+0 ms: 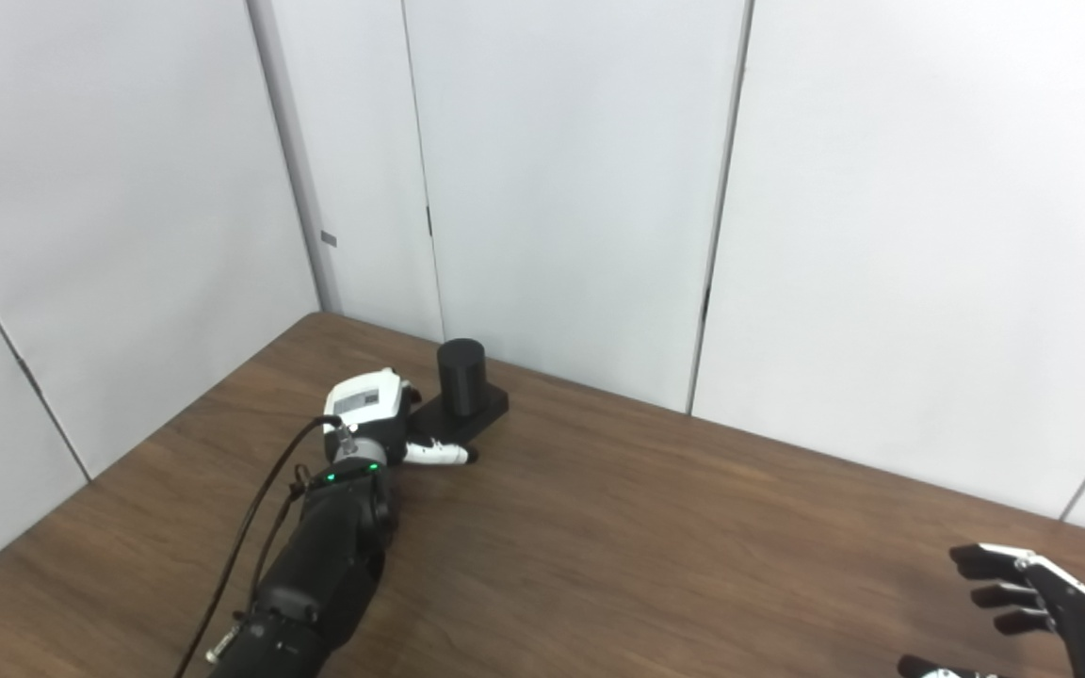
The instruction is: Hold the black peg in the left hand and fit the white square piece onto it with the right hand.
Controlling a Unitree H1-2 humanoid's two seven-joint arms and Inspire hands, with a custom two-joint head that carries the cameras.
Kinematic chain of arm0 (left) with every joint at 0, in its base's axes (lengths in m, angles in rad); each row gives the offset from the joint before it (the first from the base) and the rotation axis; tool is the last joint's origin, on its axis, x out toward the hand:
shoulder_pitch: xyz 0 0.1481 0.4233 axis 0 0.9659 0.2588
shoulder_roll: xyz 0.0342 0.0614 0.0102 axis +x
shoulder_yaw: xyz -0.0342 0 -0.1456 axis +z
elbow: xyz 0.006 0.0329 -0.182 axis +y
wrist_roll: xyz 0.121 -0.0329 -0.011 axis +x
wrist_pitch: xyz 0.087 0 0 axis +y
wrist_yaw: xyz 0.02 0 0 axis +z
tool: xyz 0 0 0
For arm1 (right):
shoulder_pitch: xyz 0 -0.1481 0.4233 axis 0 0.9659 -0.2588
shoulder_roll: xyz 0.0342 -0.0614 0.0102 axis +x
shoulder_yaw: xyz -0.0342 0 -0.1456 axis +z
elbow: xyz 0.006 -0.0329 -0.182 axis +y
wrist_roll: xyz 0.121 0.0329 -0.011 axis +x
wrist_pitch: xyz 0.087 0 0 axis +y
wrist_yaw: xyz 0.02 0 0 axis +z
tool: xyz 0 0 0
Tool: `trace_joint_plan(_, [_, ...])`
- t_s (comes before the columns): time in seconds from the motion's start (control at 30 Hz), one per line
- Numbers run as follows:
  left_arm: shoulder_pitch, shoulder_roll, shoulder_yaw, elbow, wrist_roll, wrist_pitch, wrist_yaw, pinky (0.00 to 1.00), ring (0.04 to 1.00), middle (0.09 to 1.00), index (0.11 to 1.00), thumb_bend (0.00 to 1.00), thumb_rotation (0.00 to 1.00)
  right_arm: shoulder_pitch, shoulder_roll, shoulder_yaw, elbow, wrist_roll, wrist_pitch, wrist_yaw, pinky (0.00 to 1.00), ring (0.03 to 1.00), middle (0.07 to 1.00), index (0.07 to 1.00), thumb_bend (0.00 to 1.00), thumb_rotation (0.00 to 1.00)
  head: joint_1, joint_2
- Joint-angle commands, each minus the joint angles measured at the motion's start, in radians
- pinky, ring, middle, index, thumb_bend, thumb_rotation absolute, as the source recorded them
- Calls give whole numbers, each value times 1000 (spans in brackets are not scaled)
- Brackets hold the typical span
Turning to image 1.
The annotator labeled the white and black right hand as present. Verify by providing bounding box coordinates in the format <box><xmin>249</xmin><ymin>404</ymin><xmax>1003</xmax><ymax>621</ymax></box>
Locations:
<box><xmin>898</xmin><ymin>543</ymin><xmax>1085</xmax><ymax>678</ymax></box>

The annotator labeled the white and black left hand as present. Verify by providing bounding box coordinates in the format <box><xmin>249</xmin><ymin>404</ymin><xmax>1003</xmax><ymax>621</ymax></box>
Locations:
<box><xmin>321</xmin><ymin>368</ymin><xmax>479</xmax><ymax>474</ymax></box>

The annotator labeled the black peg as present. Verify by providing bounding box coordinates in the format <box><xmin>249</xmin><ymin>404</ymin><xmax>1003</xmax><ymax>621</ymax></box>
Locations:
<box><xmin>408</xmin><ymin>339</ymin><xmax>510</xmax><ymax>448</ymax></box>

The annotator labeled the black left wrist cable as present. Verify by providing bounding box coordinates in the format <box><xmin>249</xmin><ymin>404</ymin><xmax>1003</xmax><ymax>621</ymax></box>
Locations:
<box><xmin>173</xmin><ymin>414</ymin><xmax>346</xmax><ymax>678</ymax></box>

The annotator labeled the grey wall post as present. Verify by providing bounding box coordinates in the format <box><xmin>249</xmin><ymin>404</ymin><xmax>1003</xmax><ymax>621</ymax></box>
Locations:
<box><xmin>246</xmin><ymin>0</ymin><xmax>344</xmax><ymax>316</ymax></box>

